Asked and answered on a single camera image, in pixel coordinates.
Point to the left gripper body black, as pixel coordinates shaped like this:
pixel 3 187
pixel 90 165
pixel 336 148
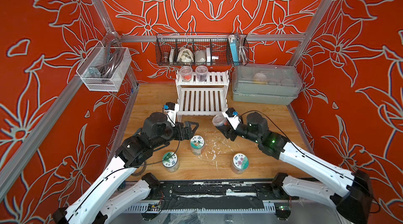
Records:
pixel 179 134

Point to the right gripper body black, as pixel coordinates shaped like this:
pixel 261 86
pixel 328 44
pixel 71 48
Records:
pixel 233 133

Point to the seed jar strawberry lid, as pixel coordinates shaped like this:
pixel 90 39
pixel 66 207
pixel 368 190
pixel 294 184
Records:
pixel 197 145

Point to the seed jar flower lid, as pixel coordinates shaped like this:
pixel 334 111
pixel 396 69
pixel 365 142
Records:
pixel 240 163

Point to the seed jar tree lid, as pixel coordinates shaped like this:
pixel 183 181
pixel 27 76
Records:
pixel 170 162

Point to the white slatted wooden shelf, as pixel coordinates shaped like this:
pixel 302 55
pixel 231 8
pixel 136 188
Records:
pixel 207 98

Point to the small clear cup red seeds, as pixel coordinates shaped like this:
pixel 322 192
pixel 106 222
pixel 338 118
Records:
pixel 186 73

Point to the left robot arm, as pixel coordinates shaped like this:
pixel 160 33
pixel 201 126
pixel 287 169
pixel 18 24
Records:
pixel 97 205

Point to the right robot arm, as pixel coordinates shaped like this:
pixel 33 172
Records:
pixel 350 193

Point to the grey lidded storage box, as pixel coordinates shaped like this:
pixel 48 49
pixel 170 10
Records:
pixel 266 84

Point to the blue box in basket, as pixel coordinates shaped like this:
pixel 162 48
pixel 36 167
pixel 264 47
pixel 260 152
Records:
pixel 233 44

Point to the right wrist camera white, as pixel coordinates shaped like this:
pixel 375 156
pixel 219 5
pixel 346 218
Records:
pixel 233 117

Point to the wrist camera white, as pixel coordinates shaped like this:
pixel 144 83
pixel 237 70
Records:
pixel 233 117
pixel 171 109

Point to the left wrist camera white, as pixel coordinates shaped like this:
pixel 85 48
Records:
pixel 171 109

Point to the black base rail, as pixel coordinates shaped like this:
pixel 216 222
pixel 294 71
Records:
pixel 253 188

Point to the black wire wall basket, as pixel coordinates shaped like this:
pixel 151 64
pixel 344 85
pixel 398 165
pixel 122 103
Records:
pixel 209 49

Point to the clear plastic wall bin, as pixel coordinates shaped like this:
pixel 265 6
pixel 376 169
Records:
pixel 105 68

